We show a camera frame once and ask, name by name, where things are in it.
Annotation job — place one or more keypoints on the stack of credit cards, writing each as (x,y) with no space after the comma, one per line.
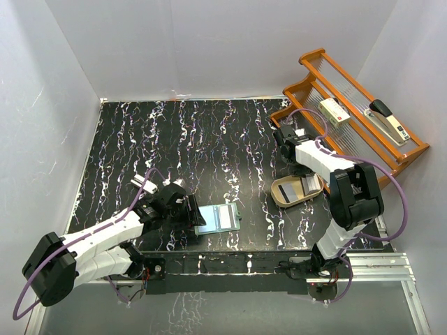
(311,184)

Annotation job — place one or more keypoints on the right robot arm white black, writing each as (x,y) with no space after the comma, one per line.
(354,195)

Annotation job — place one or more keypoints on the small white black stapler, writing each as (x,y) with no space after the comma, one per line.
(148,186)

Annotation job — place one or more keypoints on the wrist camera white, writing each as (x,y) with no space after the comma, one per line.
(301,133)
(179,182)

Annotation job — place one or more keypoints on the white black stapler on rack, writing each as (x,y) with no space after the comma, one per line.
(384,120)

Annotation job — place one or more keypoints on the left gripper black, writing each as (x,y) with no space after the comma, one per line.
(192,218)

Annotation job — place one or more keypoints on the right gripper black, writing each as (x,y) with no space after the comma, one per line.
(299,172)

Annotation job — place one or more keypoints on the green card holder wallet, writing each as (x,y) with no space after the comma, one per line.
(219,218)

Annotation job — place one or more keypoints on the beige oval tray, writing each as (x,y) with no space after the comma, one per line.
(295,180)

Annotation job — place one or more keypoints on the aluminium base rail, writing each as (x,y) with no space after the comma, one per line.
(239,304)

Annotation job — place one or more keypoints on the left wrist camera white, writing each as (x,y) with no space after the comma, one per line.
(179,182)

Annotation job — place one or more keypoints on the loose card in tray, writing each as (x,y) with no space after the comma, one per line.
(288,192)

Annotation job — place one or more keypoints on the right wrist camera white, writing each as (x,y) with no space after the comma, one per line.
(301,133)

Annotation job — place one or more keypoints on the white staples box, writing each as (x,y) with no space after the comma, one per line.
(334,112)

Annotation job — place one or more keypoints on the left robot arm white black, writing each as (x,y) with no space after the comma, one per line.
(57,265)

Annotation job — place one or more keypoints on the orange wooden shelf rack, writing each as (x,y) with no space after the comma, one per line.
(365,135)

